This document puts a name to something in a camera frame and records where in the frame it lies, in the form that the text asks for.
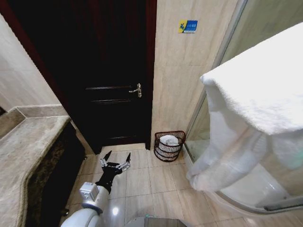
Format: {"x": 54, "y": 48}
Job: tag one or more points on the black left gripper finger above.
{"x": 104, "y": 159}
{"x": 126, "y": 162}

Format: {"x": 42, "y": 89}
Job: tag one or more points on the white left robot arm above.
{"x": 87, "y": 205}

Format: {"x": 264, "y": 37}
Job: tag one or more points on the dark wicker hamper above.
{"x": 168, "y": 146}

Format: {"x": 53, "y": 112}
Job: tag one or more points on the white towel in hamper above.
{"x": 169, "y": 140}

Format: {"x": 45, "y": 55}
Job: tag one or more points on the marble vanity counter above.
{"x": 23, "y": 156}

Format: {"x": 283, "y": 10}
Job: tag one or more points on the dark wooden door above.
{"x": 94, "y": 71}

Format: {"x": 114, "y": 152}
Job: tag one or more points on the blue yellow warning sticker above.
{"x": 188, "y": 26}

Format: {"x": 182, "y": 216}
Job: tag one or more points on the glass shower enclosure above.
{"x": 236, "y": 165}

